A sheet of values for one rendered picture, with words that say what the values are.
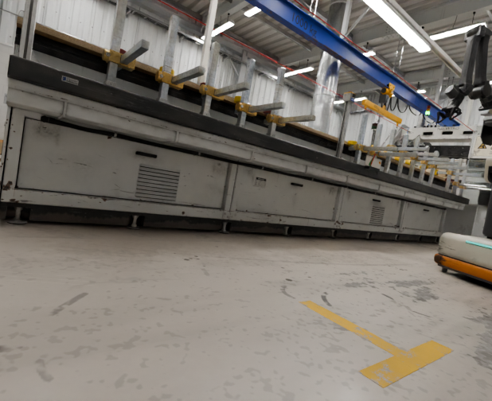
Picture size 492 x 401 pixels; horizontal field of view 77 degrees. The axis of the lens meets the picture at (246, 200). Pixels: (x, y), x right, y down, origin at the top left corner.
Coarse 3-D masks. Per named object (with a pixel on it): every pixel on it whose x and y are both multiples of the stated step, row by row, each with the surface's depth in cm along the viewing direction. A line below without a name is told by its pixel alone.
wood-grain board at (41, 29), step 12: (36, 24) 133; (48, 36) 138; (60, 36) 139; (84, 48) 145; (96, 48) 148; (144, 72) 168; (192, 84) 180; (228, 96) 195; (312, 132) 248; (384, 156) 314; (408, 168) 355; (444, 180) 413
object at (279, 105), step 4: (264, 104) 174; (268, 104) 171; (272, 104) 169; (276, 104) 166; (280, 104) 164; (284, 104) 164; (252, 108) 183; (256, 108) 180; (260, 108) 177; (264, 108) 174; (268, 108) 171; (272, 108) 169; (276, 108) 168; (280, 108) 166; (284, 108) 165; (236, 112) 195; (252, 112) 186
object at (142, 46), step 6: (138, 42) 121; (144, 42) 118; (132, 48) 126; (138, 48) 120; (144, 48) 118; (126, 54) 133; (132, 54) 127; (138, 54) 126; (126, 60) 136; (132, 60) 135
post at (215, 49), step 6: (216, 42) 167; (216, 48) 168; (210, 54) 169; (216, 54) 168; (210, 60) 169; (216, 60) 169; (210, 66) 168; (216, 66) 169; (210, 72) 168; (210, 78) 168; (210, 84) 169; (204, 96) 170; (210, 96) 170; (204, 102) 169; (210, 102) 170; (204, 108) 169
